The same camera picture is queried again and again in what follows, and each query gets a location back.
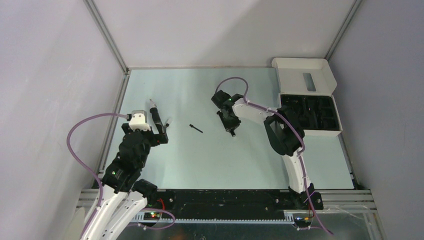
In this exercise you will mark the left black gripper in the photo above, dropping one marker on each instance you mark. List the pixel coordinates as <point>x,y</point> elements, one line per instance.
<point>157,139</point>

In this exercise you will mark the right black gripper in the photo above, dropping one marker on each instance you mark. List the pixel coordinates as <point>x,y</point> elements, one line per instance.
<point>228,126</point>

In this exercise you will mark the black hair trimmer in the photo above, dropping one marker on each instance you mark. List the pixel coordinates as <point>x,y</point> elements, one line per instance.
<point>155,114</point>

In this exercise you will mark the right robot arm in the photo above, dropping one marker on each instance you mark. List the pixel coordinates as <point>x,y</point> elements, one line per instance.
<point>285,137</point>

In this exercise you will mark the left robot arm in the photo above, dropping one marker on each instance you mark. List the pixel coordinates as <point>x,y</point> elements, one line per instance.
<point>124,193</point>

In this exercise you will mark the small black cleaning brush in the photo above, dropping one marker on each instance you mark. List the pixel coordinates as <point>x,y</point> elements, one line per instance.
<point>197,129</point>

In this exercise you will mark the white box with black tray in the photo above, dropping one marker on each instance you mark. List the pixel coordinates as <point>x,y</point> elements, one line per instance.
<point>307,86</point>

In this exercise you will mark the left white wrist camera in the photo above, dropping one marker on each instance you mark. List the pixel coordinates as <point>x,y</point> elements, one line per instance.
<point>138,121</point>

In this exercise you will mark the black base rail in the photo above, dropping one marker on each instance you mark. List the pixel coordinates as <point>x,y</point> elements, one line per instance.
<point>224,204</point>

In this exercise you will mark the aluminium frame front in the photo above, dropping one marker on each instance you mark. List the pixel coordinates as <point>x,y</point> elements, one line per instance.
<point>349,214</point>

